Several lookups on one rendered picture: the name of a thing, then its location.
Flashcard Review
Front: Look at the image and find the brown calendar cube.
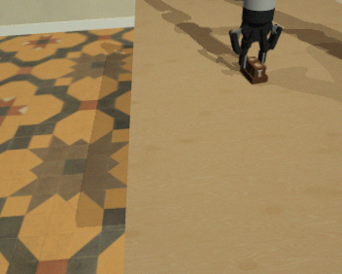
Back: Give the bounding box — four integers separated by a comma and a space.
249, 62, 266, 78
246, 56, 260, 72

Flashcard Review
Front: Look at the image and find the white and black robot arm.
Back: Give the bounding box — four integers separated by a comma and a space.
237, 0, 276, 11

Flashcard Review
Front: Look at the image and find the brown wooden tray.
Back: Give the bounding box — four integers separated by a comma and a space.
240, 66, 268, 85

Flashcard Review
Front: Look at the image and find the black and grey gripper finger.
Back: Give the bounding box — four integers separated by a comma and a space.
258, 24, 283, 63
229, 26, 257, 69

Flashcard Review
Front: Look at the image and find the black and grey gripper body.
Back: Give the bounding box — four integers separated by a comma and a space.
240, 7, 275, 43

